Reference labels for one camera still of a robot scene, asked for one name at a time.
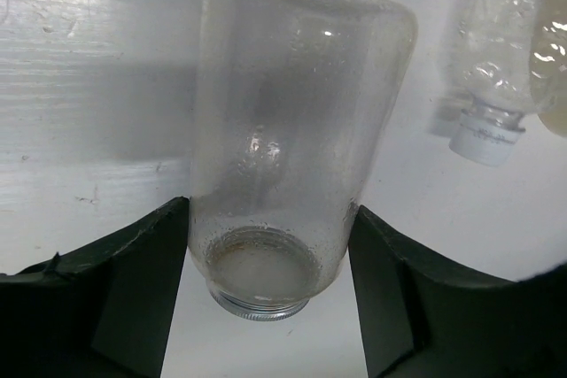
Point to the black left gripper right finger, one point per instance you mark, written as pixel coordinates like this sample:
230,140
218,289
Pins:
422,314

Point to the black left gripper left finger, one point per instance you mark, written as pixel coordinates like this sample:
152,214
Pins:
102,310

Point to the cream bin with black ears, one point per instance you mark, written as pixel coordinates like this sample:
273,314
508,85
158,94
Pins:
548,65

